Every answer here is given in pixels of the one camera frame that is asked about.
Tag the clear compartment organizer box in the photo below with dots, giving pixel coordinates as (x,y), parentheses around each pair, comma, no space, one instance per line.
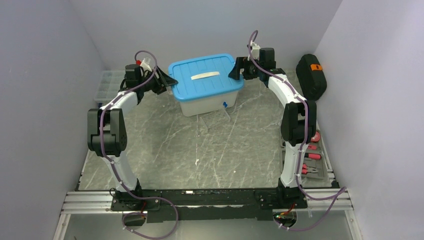
(109,86)

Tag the red tape measure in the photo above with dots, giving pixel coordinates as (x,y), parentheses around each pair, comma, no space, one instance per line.
(316,138)

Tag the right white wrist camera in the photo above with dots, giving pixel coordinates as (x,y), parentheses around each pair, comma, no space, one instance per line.
(253,51)

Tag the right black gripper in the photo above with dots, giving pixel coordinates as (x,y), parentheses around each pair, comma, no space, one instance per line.
(241,63)

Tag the grey tool set tray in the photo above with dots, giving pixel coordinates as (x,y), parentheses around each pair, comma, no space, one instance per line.
(316,148)

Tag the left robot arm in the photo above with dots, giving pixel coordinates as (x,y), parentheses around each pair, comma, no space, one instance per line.
(106,128)

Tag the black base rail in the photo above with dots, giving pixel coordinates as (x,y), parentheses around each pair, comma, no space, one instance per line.
(162,205)

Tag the red pliers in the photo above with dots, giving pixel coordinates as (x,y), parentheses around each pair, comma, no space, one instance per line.
(308,170)

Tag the white plastic bin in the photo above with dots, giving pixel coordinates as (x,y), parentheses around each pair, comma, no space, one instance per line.
(207,104)

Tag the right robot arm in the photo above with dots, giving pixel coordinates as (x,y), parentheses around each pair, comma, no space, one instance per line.
(298,123)

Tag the red handled screwdriver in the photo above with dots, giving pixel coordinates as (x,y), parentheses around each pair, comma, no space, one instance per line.
(313,156)

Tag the clear test tube rack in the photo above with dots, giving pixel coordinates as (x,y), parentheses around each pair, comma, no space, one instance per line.
(213,120)

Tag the black tool case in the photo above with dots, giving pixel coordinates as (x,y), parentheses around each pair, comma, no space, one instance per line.
(311,77)

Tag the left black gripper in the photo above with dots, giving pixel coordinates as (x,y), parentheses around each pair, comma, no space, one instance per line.
(164,81)

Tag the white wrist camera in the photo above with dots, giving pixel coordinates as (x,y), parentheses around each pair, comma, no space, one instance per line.
(253,51)
(145,64)

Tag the blue plastic tray lid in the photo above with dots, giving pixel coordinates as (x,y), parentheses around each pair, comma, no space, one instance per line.
(203,77)

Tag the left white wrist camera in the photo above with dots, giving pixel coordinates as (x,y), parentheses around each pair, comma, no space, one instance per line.
(145,64)

